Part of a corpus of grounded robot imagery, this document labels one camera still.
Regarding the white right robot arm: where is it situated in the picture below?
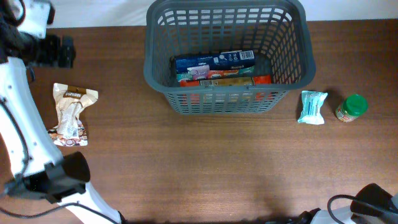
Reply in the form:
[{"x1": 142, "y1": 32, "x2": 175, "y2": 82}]
[{"x1": 288, "y1": 183, "x2": 397, "y2": 224}]

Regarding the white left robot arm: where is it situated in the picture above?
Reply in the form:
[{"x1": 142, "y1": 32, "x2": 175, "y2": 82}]
[{"x1": 1, "y1": 1, "x2": 125, "y2": 223}]

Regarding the grey plastic basket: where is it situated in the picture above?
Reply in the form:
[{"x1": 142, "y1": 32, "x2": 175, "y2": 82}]
[{"x1": 144, "y1": 0, "x2": 316, "y2": 114}]

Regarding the beige snack bag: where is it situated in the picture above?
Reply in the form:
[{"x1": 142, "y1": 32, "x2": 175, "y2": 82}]
[{"x1": 48, "y1": 83, "x2": 98, "y2": 147}]

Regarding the green lid jar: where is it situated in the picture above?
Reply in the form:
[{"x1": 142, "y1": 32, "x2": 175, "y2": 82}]
[{"x1": 335, "y1": 94, "x2": 368, "y2": 123}]

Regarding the blue cardboard box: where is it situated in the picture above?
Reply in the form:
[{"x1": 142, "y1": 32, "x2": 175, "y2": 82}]
[{"x1": 172, "y1": 50, "x2": 256, "y2": 82}]

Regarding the light green tissue packet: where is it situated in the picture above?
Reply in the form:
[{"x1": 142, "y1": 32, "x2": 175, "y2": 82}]
[{"x1": 297, "y1": 90, "x2": 328, "y2": 125}]

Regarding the orange spaghetti package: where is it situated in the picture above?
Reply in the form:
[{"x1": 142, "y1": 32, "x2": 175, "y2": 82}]
[{"x1": 179, "y1": 75, "x2": 272, "y2": 105}]

